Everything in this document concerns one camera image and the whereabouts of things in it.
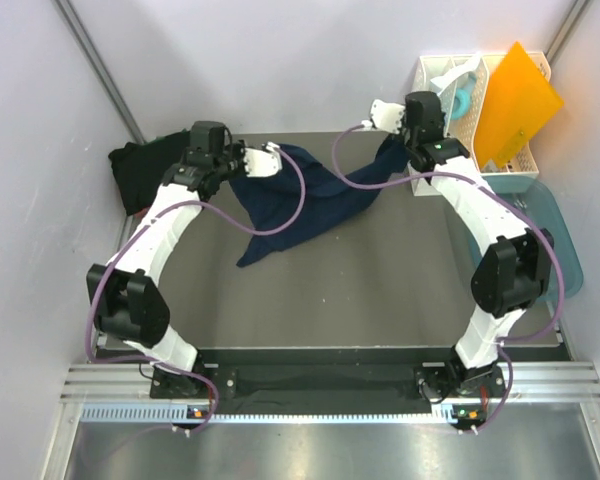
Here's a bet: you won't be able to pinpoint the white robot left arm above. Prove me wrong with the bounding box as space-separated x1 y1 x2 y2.
87 121 245 397

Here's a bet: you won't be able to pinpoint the left aluminium corner post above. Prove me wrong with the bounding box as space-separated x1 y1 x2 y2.
51 0 146 144

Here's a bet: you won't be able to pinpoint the navy blue t shirt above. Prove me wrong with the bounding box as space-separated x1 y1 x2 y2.
229 137 414 269

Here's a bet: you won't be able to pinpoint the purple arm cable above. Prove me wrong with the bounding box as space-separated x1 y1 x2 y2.
331 124 566 434
82 143 308 436

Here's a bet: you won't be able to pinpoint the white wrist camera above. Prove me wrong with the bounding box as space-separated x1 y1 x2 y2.
243 142 282 178
361 99 406 135

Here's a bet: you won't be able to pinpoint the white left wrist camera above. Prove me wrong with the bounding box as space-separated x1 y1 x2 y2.
243 142 282 178

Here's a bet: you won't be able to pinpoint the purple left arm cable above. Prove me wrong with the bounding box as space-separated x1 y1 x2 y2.
82 143 308 436

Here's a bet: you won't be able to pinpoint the teal headphones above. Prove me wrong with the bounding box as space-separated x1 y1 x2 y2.
429 53 481 120

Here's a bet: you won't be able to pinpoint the translucent teal plastic bin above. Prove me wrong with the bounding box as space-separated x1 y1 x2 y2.
457 175 584 299

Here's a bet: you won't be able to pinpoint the orange plastic folder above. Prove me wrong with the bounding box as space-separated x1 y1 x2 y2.
473 42 564 171

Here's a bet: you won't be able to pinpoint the aluminium corner post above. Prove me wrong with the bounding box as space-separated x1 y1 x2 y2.
51 0 146 144
544 0 593 65

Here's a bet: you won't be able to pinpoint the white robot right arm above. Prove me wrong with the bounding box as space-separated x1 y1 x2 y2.
400 91 553 396

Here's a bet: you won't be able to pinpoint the white slotted file organizer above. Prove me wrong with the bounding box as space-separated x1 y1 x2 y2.
412 53 539 193

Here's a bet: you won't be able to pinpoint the right aluminium corner post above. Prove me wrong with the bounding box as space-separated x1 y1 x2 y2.
544 0 593 65

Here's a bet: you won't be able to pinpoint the folded green t shirt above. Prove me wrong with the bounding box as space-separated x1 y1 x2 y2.
153 129 189 142

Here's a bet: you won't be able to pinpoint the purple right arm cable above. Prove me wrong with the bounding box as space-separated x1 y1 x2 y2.
331 124 566 434

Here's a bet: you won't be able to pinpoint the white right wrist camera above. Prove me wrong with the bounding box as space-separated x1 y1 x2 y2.
361 99 406 135

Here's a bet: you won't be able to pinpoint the aluminium frame rail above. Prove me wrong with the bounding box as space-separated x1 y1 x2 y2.
42 349 600 479

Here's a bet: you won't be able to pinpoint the folded black t shirt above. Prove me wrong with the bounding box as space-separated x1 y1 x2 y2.
108 136 189 216

